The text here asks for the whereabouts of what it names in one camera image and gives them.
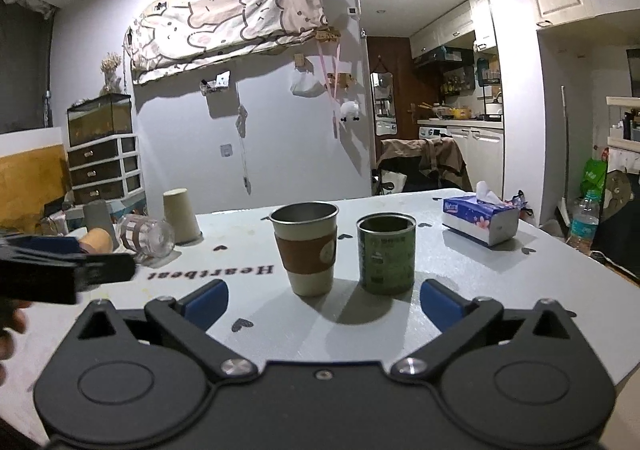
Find hanging white cable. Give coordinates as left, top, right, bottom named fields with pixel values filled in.
left=234, top=105, right=254, bottom=196

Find white kitchen wall cabinets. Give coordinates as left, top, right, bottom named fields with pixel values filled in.
left=409, top=0, right=499, bottom=59

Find glass fish tank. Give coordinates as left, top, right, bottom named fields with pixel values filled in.
left=67, top=94, right=134, bottom=147

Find yellow wooden board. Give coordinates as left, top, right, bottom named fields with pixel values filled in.
left=0, top=127, right=72, bottom=231

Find black range hood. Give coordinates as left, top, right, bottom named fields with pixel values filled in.
left=413, top=46, right=474, bottom=67

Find white hanging bag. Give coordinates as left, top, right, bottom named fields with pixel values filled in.
left=290, top=66, right=324, bottom=98

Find chair with brown jacket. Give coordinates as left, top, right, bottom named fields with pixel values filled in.
left=375, top=137, right=472, bottom=196

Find white pole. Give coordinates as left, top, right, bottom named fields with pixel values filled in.
left=559, top=85, right=572, bottom=227

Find person's left hand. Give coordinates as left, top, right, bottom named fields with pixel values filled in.
left=0, top=301, right=27, bottom=386

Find white plastic drawer unit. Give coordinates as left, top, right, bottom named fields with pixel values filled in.
left=67, top=133, right=144, bottom=205

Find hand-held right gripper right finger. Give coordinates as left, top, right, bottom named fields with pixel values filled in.
left=390, top=279, right=579, bottom=383

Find wall mirror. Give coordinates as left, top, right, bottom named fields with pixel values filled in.
left=370, top=72, right=396, bottom=136

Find grey cup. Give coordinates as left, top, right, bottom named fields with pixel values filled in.
left=83, top=200, right=119, bottom=251

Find clear glass mug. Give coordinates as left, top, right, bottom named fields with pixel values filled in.
left=117, top=213, right=176, bottom=264

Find tan paper cup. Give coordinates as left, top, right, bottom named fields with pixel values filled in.
left=78, top=227, right=114, bottom=254

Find dark curtain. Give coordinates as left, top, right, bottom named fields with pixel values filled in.
left=0, top=0, right=57, bottom=134

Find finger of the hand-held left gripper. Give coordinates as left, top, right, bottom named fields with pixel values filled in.
left=0, top=253, right=137, bottom=306
left=0, top=235, right=82, bottom=259

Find green shopping bag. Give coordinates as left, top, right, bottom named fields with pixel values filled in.
left=579, top=157, right=609, bottom=196

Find dried flower bunch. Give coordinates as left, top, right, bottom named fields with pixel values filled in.
left=99, top=52, right=123, bottom=96

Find green tin can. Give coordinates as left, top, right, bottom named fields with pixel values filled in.
left=356, top=213, right=417, bottom=295

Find blue floral tissue box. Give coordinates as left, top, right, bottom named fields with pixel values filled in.
left=441, top=181, right=522, bottom=247

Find steel cup with brown sleeve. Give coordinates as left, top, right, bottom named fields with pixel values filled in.
left=269, top=201, right=340, bottom=298

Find cartoon printed cloth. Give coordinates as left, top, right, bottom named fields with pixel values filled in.
left=124, top=0, right=332, bottom=86

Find small clear wall shelf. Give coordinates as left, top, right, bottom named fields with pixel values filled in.
left=199, top=71, right=231, bottom=96

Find beige paper cup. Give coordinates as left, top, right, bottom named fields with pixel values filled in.
left=163, top=188, right=202, bottom=245

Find clear water bottle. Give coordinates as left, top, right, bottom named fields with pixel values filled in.
left=569, top=189, right=601, bottom=251

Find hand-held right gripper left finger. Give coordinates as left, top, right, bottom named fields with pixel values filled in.
left=70, top=279, right=257, bottom=382

